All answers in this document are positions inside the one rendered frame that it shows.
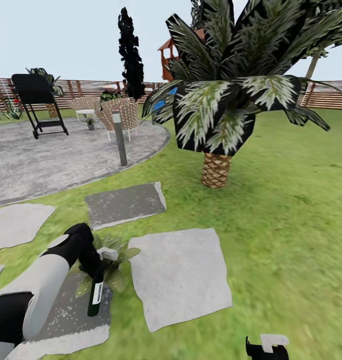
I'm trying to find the insectifuge atomizer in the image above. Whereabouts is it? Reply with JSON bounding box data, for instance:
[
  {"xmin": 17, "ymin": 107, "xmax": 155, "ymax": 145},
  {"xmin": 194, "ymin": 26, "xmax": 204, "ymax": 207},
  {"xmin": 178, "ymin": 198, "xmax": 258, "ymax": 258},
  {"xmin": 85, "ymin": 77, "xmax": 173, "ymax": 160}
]
[{"xmin": 87, "ymin": 276, "xmax": 103, "ymax": 317}]

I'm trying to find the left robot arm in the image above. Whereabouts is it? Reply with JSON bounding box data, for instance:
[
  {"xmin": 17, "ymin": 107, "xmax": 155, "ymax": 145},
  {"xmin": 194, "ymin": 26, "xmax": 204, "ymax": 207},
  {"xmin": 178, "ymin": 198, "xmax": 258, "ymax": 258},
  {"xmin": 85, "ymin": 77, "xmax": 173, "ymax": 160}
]
[{"xmin": 0, "ymin": 223, "xmax": 118, "ymax": 360}]

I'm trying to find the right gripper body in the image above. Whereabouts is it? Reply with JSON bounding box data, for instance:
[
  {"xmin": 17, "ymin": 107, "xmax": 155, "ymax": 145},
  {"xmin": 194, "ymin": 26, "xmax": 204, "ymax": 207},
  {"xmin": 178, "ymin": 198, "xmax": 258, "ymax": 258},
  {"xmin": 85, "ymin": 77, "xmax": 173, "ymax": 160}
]
[{"xmin": 250, "ymin": 344, "xmax": 286, "ymax": 360}]

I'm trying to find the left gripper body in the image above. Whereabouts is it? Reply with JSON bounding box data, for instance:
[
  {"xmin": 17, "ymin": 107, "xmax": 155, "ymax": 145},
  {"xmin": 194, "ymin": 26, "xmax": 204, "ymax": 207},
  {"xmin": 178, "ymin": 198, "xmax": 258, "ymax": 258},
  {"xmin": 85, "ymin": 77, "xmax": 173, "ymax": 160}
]
[{"xmin": 79, "ymin": 250, "xmax": 108, "ymax": 277}]

